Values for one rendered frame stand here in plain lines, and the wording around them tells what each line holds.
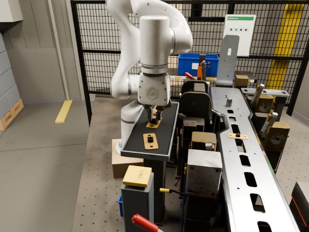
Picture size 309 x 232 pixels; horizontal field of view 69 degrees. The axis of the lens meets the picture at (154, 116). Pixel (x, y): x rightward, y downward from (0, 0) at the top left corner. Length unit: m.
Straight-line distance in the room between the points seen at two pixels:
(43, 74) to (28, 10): 0.94
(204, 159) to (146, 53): 0.36
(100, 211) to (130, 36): 0.79
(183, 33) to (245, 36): 1.31
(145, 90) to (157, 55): 0.12
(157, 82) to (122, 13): 0.46
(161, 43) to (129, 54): 0.43
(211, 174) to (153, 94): 0.30
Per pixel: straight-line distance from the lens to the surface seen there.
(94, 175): 1.29
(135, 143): 0.67
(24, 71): 4.17
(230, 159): 0.92
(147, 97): 0.72
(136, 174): 0.57
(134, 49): 1.07
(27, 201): 2.35
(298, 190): 0.86
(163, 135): 0.71
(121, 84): 1.08
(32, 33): 4.00
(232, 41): 1.67
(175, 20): 0.75
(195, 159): 0.70
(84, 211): 1.14
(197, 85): 1.08
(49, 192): 2.35
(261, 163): 0.94
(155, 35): 0.65
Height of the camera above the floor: 1.54
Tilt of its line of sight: 27 degrees down
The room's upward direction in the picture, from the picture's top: straight up
